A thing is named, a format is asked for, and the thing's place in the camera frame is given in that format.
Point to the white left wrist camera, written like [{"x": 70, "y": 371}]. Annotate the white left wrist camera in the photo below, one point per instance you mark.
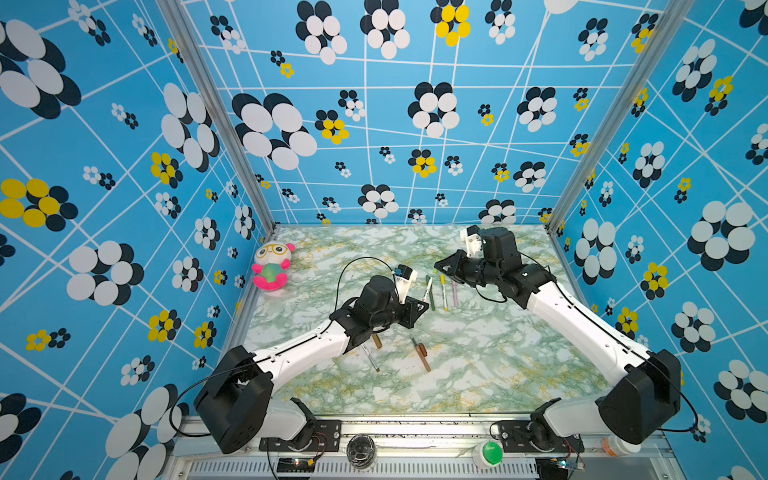
[{"x": 404, "y": 278}]

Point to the aluminium frame post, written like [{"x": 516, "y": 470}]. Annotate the aluminium frame post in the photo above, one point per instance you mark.
[
  {"x": 670, "y": 21},
  {"x": 180, "y": 28}
]

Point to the aluminium frame post right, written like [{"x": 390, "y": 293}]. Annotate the aluminium frame post right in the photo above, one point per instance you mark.
[{"x": 670, "y": 21}]

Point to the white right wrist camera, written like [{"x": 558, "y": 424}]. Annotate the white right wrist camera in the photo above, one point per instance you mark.
[{"x": 472, "y": 241}]

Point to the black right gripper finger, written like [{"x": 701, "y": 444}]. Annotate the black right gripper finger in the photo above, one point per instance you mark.
[
  {"x": 455, "y": 259},
  {"x": 452, "y": 269}
]

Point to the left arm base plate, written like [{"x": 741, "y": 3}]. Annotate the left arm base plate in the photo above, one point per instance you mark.
[{"x": 318, "y": 436}]

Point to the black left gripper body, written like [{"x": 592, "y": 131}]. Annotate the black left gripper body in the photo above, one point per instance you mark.
[{"x": 393, "y": 313}]

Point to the pink pen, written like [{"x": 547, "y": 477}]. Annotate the pink pen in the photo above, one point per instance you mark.
[{"x": 455, "y": 296}]

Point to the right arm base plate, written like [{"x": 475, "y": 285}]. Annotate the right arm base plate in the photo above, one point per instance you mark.
[{"x": 526, "y": 436}]

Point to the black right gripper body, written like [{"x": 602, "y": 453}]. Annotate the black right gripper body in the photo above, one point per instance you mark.
[{"x": 477, "y": 272}]

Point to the aluminium front rail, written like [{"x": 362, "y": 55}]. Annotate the aluminium front rail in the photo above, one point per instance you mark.
[{"x": 421, "y": 447}]

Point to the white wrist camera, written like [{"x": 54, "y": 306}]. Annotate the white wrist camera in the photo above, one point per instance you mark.
[
  {"x": 472, "y": 241},
  {"x": 404, "y": 278}
]

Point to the white pen light green end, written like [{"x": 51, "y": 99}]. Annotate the white pen light green end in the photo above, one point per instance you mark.
[{"x": 428, "y": 296}]

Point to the green push button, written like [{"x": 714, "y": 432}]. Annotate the green push button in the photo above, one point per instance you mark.
[{"x": 487, "y": 455}]

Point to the clear glass jar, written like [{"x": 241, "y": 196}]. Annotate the clear glass jar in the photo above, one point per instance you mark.
[{"x": 361, "y": 451}]

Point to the white pen yellow end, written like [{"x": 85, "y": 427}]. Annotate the white pen yellow end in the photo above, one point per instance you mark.
[{"x": 444, "y": 292}]

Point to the aluminium frame post left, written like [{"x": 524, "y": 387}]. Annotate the aluminium frame post left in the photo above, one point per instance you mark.
[{"x": 180, "y": 28}]

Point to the pink white plush toy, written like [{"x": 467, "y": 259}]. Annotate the pink white plush toy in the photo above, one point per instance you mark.
[{"x": 271, "y": 263}]

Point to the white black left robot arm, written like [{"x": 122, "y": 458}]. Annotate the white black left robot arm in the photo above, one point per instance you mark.
[{"x": 236, "y": 403}]

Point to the white pill bottle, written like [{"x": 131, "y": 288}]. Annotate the white pill bottle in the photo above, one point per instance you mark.
[{"x": 616, "y": 447}]

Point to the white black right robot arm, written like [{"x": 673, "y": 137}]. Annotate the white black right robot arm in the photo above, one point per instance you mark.
[{"x": 645, "y": 388}]

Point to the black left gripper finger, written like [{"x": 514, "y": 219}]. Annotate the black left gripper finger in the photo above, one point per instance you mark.
[
  {"x": 408, "y": 321},
  {"x": 417, "y": 305}
]

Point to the white pen left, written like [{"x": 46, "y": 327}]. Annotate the white pen left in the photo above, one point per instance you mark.
[{"x": 371, "y": 359}]

